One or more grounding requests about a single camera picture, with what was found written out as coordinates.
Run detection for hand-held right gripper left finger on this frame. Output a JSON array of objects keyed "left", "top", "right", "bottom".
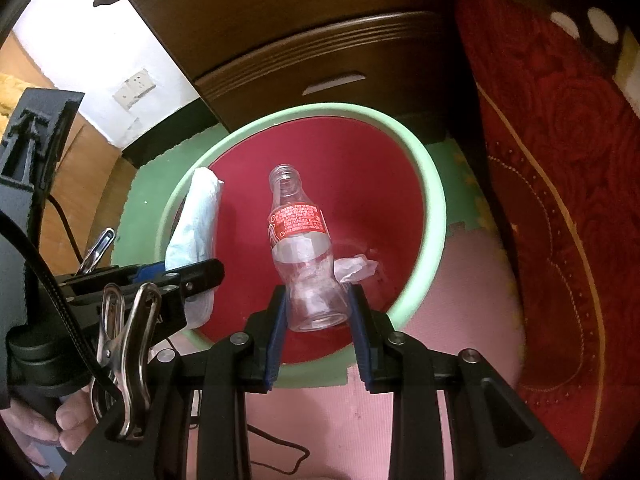
[{"left": 60, "top": 284, "right": 290, "bottom": 480}]

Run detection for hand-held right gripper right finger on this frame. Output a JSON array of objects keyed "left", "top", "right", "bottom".
[{"left": 347, "top": 284, "right": 583, "bottom": 480}]

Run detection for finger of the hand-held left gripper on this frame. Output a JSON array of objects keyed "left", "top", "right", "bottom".
[
  {"left": 56, "top": 261, "right": 170, "bottom": 293},
  {"left": 62, "top": 259, "right": 225, "bottom": 346}
]

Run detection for white tissue sheet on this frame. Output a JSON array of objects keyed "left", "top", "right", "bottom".
[{"left": 164, "top": 166, "right": 226, "bottom": 330}]

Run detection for clear plastic bag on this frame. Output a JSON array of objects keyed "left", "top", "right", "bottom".
[{"left": 332, "top": 255, "right": 382, "bottom": 285}]

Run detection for clear bottle with red label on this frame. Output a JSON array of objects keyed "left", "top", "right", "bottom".
[{"left": 267, "top": 163, "right": 351, "bottom": 333}]

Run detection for red bucket with green rim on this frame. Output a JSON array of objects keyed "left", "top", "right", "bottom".
[{"left": 157, "top": 102, "right": 447, "bottom": 391}]

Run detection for person's left hand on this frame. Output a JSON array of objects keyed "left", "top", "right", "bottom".
[{"left": 0, "top": 389, "right": 97, "bottom": 467}]

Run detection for metal spring clip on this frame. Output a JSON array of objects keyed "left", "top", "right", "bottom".
[
  {"left": 77, "top": 227, "right": 117, "bottom": 277},
  {"left": 91, "top": 282, "right": 162, "bottom": 442}
]

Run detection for yellow cloth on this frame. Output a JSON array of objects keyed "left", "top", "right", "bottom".
[{"left": 0, "top": 72, "right": 31, "bottom": 121}]

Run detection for light wooden wardrobe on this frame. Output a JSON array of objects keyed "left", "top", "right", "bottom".
[{"left": 0, "top": 25, "right": 131, "bottom": 281}]

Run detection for pink foam floor mat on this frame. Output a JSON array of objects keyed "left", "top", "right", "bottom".
[{"left": 165, "top": 230, "right": 526, "bottom": 480}]

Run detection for dark wooden drawer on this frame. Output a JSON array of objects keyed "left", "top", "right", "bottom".
[
  {"left": 194, "top": 10, "right": 451, "bottom": 136},
  {"left": 132, "top": 0, "right": 443, "bottom": 78}
]

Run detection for dark wooden nightstand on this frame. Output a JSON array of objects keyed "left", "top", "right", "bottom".
[{"left": 92, "top": 0, "right": 481, "bottom": 146}]

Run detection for red patterned bed cover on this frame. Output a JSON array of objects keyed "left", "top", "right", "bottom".
[{"left": 452, "top": 0, "right": 640, "bottom": 480}]

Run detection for cream printed sheet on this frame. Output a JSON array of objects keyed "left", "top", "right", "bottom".
[{"left": 612, "top": 25, "right": 640, "bottom": 111}]

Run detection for brown polka dot fabric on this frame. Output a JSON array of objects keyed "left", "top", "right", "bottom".
[{"left": 445, "top": 0, "right": 636, "bottom": 81}]

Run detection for thin black cable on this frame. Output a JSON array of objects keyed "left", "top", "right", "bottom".
[
  {"left": 46, "top": 194, "right": 83, "bottom": 263},
  {"left": 190, "top": 422, "right": 312, "bottom": 477}
]

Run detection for thick black cable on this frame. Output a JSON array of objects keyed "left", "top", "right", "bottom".
[{"left": 0, "top": 210, "right": 118, "bottom": 396}]

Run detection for white wall power socket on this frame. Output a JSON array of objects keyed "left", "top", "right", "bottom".
[{"left": 124, "top": 67, "right": 156, "bottom": 97}]

